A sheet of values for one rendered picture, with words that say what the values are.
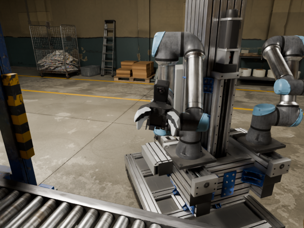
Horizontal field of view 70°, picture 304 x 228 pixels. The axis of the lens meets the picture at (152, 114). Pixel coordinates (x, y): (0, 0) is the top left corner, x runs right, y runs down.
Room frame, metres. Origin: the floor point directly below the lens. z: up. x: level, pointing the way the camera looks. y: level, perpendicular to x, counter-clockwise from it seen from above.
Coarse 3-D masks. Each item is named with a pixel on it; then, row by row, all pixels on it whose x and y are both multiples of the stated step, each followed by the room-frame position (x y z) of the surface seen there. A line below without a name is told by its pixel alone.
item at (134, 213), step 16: (32, 192) 0.77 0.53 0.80; (48, 192) 0.77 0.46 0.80; (64, 192) 0.77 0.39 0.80; (96, 208) 0.68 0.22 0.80; (112, 208) 0.68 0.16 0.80; (128, 208) 0.68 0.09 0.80; (112, 224) 0.66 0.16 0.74; (160, 224) 0.60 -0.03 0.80; (176, 224) 0.60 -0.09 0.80; (192, 224) 0.60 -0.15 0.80; (208, 224) 0.60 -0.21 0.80
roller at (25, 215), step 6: (36, 198) 0.73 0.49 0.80; (42, 198) 0.74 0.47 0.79; (30, 204) 0.70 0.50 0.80; (36, 204) 0.71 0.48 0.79; (42, 204) 0.72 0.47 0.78; (24, 210) 0.67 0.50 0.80; (30, 210) 0.67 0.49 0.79; (36, 210) 0.69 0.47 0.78; (18, 216) 0.64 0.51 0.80; (24, 216) 0.65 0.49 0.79; (30, 216) 0.66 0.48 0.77; (12, 222) 0.61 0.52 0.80; (18, 222) 0.62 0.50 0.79; (24, 222) 0.63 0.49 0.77
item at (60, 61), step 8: (64, 24) 7.42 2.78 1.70; (32, 40) 7.54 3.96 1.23; (48, 40) 8.28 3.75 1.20; (72, 40) 7.74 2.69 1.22; (40, 48) 7.82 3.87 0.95; (72, 48) 7.69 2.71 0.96; (40, 56) 7.46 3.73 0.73; (48, 56) 7.67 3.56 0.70; (56, 56) 7.43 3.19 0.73; (64, 56) 7.21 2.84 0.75; (48, 64) 7.45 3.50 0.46; (56, 64) 7.43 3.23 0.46; (64, 64) 7.41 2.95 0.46; (40, 72) 7.57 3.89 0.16; (48, 72) 7.41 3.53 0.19; (56, 72) 7.33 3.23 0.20; (64, 72) 7.26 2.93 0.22
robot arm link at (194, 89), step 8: (184, 32) 1.06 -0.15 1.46; (184, 40) 1.03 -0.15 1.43; (192, 40) 1.03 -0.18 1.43; (184, 48) 1.03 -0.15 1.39; (192, 48) 1.00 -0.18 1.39; (200, 48) 1.00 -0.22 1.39; (184, 56) 1.03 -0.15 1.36; (192, 56) 0.99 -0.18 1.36; (200, 56) 0.99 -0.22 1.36; (192, 64) 0.96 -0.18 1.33; (200, 64) 0.96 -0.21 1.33; (192, 72) 0.93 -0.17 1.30; (200, 72) 0.94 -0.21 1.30; (192, 80) 0.91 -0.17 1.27; (200, 80) 0.91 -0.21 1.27; (192, 88) 0.88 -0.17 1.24; (200, 88) 0.88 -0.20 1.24; (192, 96) 0.86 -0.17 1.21; (200, 96) 0.86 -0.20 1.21; (192, 104) 0.83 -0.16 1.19; (200, 104) 0.83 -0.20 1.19; (192, 112) 0.81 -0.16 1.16; (200, 112) 0.81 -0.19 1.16; (184, 120) 0.79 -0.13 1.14; (192, 120) 0.78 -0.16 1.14; (200, 120) 0.78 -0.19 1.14; (208, 120) 0.78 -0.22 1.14; (184, 128) 0.79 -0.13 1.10; (192, 128) 0.78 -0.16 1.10; (200, 128) 0.78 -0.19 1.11
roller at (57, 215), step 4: (60, 204) 0.71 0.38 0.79; (64, 204) 0.70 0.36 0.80; (68, 204) 0.70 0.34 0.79; (60, 208) 0.68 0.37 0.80; (64, 208) 0.68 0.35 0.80; (68, 208) 0.69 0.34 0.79; (56, 212) 0.66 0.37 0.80; (60, 212) 0.66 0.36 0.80; (64, 212) 0.67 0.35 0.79; (68, 212) 0.69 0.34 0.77; (52, 216) 0.64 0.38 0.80; (56, 216) 0.64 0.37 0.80; (60, 216) 0.65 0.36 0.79; (64, 216) 0.66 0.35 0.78; (48, 220) 0.62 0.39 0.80; (52, 220) 0.62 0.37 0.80; (56, 220) 0.63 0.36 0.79; (60, 220) 0.64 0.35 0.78; (44, 224) 0.60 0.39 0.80; (48, 224) 0.60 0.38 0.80; (52, 224) 0.61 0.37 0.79; (56, 224) 0.62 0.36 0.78
